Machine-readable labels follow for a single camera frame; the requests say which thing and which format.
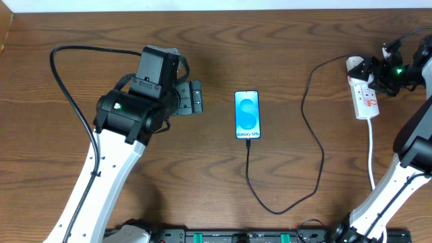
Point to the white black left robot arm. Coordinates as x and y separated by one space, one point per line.
127 117

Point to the blue Galaxy smartphone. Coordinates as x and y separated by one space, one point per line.
247 114

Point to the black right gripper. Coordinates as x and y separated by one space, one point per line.
372 68

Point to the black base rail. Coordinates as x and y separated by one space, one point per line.
131 233

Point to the white power strip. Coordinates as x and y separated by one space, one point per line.
364 98

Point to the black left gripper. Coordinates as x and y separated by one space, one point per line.
185 98

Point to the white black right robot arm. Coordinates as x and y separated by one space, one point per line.
411 164

